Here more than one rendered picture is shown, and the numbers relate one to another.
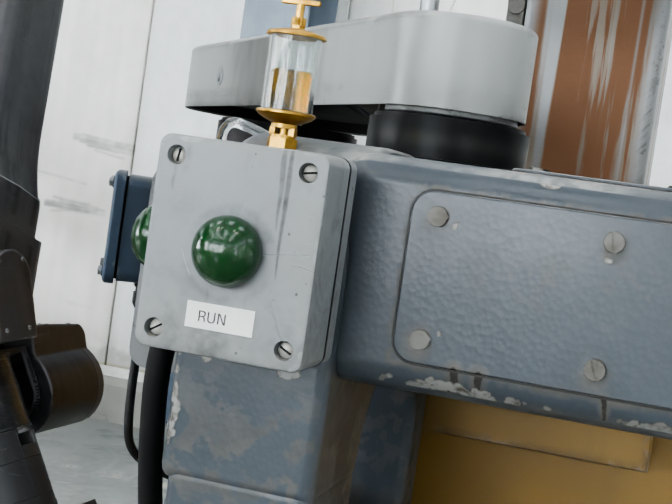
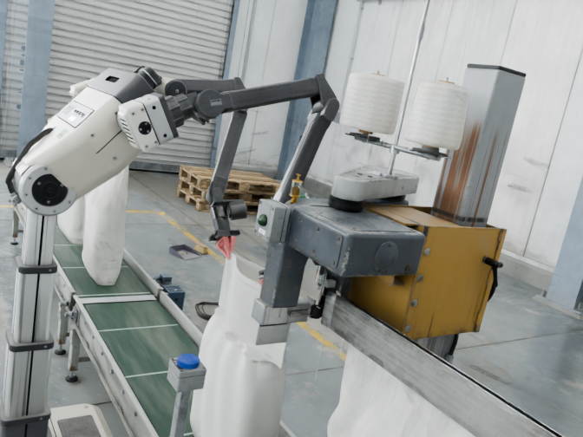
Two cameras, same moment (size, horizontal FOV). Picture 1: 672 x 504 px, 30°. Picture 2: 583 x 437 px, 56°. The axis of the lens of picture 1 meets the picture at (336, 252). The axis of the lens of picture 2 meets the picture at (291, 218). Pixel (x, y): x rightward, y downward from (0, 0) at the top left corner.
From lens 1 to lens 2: 0.99 m
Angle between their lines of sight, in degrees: 40
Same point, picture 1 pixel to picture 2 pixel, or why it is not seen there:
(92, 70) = (535, 130)
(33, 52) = (301, 170)
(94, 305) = (522, 231)
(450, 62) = (337, 186)
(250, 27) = not seen: outside the picture
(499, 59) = (346, 186)
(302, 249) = (271, 221)
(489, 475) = (376, 282)
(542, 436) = not seen: hidden behind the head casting
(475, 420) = not seen: hidden behind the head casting
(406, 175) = (298, 211)
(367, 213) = (292, 217)
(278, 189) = (270, 211)
